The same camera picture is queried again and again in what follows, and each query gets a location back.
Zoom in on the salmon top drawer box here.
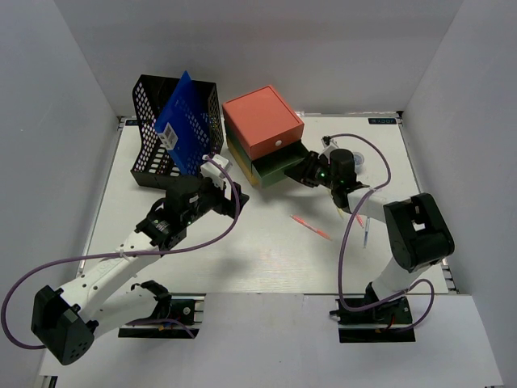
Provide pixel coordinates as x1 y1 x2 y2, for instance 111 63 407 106
222 85 305 161

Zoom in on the purple cable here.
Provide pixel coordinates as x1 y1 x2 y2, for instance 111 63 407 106
1 155 243 349
322 133 436 335

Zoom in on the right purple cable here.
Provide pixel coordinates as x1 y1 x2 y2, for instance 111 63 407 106
322 133 436 335

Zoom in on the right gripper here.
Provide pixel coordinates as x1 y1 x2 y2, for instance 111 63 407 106
286 150 338 190

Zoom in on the black mesh file holder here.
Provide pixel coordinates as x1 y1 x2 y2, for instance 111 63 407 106
131 72 224 189

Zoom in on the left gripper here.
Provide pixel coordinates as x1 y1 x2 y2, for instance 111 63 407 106
183 164 249 226

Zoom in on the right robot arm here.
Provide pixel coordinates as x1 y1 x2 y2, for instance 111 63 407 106
285 149 455 323

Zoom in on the green drawer box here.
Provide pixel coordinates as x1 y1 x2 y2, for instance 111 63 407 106
225 124 308 188

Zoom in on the pink thin pen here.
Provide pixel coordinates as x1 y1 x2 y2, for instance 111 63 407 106
355 215 365 229

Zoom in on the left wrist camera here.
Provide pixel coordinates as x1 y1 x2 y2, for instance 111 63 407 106
200 154 232 191

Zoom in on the yellow bottom drawer box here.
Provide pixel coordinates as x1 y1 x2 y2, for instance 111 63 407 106
226 137 260 188

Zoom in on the clear paperclip jar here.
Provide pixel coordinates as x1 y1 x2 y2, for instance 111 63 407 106
352 152 365 174

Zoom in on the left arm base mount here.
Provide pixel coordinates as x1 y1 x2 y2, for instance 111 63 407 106
118 294 205 340

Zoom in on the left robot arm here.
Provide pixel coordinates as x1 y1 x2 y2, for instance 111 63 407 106
31 175 250 365

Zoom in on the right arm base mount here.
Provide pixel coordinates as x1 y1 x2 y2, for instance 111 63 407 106
329 297 416 344

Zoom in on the blue thin pen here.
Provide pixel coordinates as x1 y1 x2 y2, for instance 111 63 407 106
363 217 371 249

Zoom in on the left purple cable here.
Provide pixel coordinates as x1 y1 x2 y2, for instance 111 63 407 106
1 155 243 349

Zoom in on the orange thin pen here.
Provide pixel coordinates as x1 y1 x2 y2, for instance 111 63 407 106
290 215 332 241

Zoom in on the blue plastic folder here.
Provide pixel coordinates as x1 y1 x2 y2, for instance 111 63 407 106
154 71 210 175

